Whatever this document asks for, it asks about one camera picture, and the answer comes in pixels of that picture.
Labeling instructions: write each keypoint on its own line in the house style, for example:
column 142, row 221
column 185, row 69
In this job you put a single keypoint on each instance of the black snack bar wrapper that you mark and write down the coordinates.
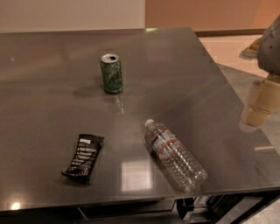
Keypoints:
column 86, row 154

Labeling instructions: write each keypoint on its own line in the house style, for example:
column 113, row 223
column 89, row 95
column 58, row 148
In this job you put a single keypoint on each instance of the black equipment under table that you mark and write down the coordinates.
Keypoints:
column 223, row 209

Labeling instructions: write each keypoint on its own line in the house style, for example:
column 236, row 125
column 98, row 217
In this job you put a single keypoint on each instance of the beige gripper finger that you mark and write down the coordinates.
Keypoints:
column 263, row 101

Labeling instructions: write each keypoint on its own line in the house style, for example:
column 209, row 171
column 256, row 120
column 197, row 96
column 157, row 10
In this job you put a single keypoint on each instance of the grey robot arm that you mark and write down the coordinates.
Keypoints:
column 268, row 56

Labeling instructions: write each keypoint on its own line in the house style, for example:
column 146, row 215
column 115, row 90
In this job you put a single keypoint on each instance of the clear plastic water bottle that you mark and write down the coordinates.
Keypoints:
column 176, row 158

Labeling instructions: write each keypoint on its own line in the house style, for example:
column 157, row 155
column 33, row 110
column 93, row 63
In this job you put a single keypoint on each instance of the green soda can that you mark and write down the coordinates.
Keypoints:
column 111, row 70

